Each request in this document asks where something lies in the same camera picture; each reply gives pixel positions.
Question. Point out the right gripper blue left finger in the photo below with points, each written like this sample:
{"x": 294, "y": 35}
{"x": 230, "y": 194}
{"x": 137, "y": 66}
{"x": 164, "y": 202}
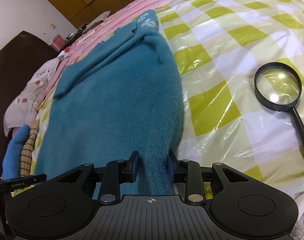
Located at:
{"x": 133, "y": 166}

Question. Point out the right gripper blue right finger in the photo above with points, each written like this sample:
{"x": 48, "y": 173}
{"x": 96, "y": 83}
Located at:
{"x": 172, "y": 167}

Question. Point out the teal knitted sweater white flowers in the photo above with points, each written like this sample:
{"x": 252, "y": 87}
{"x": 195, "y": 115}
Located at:
{"x": 125, "y": 95}

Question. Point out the brown checkered cloth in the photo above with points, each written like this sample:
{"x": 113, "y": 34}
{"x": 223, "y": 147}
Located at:
{"x": 27, "y": 150}

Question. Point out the white pillow pink pattern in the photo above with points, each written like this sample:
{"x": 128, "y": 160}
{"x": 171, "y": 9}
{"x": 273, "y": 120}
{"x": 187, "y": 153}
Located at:
{"x": 23, "y": 108}

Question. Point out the black magnifying glass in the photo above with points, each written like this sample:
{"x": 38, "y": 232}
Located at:
{"x": 278, "y": 87}

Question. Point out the pink box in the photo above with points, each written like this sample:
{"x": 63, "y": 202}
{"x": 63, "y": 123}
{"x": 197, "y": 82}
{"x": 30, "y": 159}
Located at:
{"x": 57, "y": 43}

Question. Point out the green white checkered plastic sheet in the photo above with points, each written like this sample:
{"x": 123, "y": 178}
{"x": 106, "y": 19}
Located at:
{"x": 218, "y": 45}

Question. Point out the white cloth on nightstand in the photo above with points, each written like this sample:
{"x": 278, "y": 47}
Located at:
{"x": 98, "y": 20}

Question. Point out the dark wooden headboard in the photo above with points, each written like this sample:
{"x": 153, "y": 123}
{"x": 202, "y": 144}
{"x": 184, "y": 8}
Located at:
{"x": 19, "y": 59}

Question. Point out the pink striped bed cover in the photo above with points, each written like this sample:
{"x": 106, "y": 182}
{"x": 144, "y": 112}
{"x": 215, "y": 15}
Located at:
{"x": 82, "y": 46}

